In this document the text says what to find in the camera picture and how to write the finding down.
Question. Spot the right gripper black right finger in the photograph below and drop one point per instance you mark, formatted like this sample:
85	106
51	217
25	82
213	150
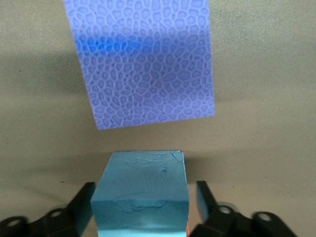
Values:
234	227

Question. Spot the brown table cloth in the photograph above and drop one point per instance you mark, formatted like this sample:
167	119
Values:
259	98

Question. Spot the blue foam block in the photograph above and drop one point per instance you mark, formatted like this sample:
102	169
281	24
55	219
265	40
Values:
143	192

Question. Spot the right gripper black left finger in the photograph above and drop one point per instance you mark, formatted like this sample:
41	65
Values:
49	224

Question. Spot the orange foam block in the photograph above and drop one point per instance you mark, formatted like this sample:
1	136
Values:
187	229

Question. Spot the purple foam block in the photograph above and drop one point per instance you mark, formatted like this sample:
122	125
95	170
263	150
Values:
148	61

